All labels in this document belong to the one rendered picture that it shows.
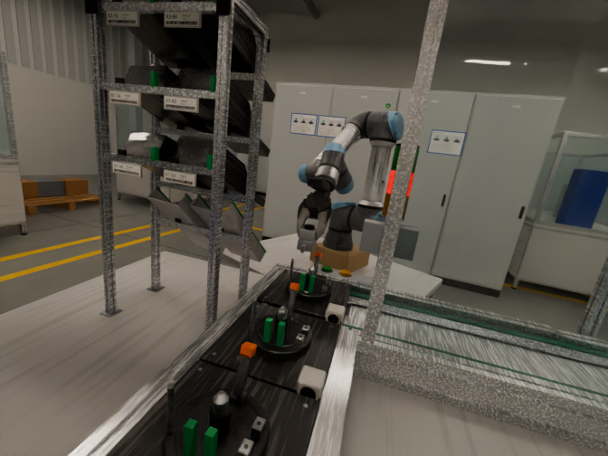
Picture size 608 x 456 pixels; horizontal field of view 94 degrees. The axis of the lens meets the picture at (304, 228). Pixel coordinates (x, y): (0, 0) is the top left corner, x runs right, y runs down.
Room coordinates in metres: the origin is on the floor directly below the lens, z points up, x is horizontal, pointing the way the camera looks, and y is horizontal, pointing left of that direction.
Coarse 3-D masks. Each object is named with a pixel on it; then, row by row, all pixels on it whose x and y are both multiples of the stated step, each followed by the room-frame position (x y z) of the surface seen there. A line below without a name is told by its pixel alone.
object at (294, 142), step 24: (288, 96) 4.06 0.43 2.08; (312, 96) 3.96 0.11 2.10; (288, 120) 4.05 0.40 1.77; (312, 120) 3.95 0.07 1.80; (288, 144) 4.04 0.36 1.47; (312, 144) 3.94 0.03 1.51; (288, 168) 4.03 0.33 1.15; (288, 192) 4.02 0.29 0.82; (312, 192) 3.91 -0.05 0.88; (264, 216) 4.12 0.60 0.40; (288, 216) 4.01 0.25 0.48
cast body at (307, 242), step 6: (306, 228) 0.80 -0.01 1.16; (312, 228) 0.80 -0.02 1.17; (300, 234) 0.79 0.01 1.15; (306, 234) 0.78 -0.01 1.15; (312, 234) 0.78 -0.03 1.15; (300, 240) 0.78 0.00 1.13; (306, 240) 0.78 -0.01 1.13; (312, 240) 0.78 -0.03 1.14; (300, 246) 0.78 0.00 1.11; (306, 246) 0.77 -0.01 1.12; (312, 246) 0.78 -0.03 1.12
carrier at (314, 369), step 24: (264, 312) 0.64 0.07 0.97; (240, 336) 0.54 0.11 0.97; (264, 336) 0.50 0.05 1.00; (288, 336) 0.53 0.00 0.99; (312, 336) 0.57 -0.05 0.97; (336, 336) 0.58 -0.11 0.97; (216, 360) 0.46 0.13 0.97; (264, 360) 0.47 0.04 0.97; (288, 360) 0.48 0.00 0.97; (312, 360) 0.49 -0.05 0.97; (288, 384) 0.42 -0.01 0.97; (312, 384) 0.41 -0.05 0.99
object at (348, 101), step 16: (336, 96) 3.87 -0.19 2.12; (352, 96) 3.81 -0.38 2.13; (368, 96) 3.75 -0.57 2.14; (384, 96) 3.69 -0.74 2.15; (336, 112) 3.86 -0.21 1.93; (352, 112) 3.80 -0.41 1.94; (320, 128) 3.91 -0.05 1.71; (336, 128) 3.85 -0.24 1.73; (368, 144) 3.72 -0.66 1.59; (352, 160) 3.77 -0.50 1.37; (368, 160) 3.71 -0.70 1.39; (352, 176) 3.76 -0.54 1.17; (336, 192) 3.81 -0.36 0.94; (352, 192) 3.75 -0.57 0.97
